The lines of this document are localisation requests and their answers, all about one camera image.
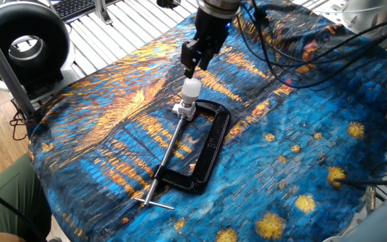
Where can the green trousers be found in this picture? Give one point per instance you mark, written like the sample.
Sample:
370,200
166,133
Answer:
8,188

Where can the white light bulb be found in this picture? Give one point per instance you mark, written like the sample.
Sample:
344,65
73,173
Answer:
191,89

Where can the silver cylinder base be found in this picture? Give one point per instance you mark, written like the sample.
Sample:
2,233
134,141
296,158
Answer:
368,15

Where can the aluminium frame post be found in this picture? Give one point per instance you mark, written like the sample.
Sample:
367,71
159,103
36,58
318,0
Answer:
5,70

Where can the silver metal plug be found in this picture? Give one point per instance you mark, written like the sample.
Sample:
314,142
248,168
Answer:
370,198

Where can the white lamp socket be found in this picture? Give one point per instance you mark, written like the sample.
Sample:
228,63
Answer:
184,111

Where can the aluminium bracket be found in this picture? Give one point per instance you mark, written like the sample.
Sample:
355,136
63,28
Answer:
101,11

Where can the black C-clamp with silver screw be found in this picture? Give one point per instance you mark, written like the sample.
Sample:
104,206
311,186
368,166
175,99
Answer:
210,151

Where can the black round knob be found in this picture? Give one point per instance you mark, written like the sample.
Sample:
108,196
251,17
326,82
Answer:
166,3

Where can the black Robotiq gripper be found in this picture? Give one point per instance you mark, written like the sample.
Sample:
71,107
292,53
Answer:
213,28

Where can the starry night painting tablecloth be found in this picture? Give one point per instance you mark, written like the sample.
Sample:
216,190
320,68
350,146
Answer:
281,168

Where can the black keyboard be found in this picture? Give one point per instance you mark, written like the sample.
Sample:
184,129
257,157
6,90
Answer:
72,6

